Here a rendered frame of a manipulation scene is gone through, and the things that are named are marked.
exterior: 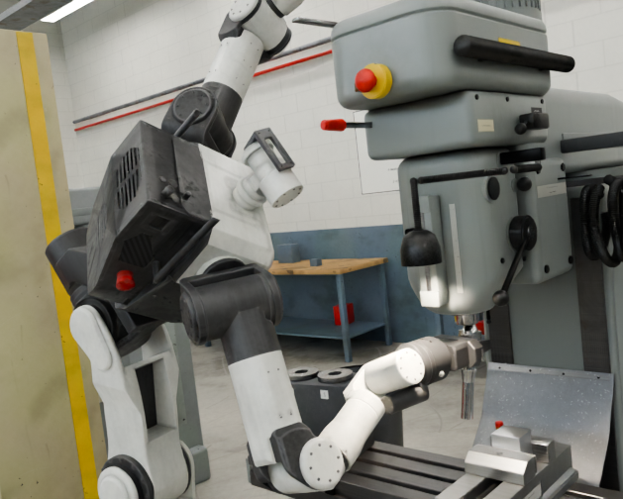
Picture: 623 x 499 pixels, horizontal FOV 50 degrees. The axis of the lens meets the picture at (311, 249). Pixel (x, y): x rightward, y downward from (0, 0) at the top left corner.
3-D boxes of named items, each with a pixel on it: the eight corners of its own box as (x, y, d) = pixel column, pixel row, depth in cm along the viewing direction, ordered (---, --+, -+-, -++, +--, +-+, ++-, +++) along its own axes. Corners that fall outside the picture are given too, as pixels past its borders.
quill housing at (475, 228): (491, 320, 122) (474, 146, 119) (399, 316, 136) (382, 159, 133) (534, 300, 136) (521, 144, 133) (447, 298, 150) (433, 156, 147)
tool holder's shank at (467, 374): (460, 364, 135) (458, 419, 135) (475, 365, 134) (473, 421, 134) (462, 361, 138) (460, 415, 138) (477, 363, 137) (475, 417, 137)
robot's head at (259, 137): (258, 196, 118) (274, 171, 113) (232, 158, 120) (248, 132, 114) (283, 187, 122) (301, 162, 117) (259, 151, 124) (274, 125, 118)
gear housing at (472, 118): (475, 145, 116) (469, 87, 115) (364, 161, 132) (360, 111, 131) (552, 142, 140) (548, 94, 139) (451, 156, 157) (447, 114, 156)
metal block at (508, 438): (522, 467, 129) (519, 438, 129) (493, 461, 133) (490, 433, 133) (533, 457, 133) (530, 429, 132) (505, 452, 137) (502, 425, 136)
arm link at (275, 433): (291, 505, 95) (250, 355, 100) (249, 509, 105) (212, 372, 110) (352, 479, 102) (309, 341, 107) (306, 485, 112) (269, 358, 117)
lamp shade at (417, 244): (397, 267, 115) (393, 233, 115) (406, 262, 122) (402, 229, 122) (438, 264, 113) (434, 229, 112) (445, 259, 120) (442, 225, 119)
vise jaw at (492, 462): (524, 486, 123) (522, 465, 122) (465, 472, 131) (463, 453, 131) (538, 474, 127) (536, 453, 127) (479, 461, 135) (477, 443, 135)
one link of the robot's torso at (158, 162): (54, 340, 114) (168, 215, 97) (56, 198, 135) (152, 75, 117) (197, 369, 133) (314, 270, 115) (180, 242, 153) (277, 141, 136)
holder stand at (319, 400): (353, 462, 160) (344, 381, 158) (278, 452, 171) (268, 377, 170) (374, 444, 170) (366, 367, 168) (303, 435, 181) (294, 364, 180)
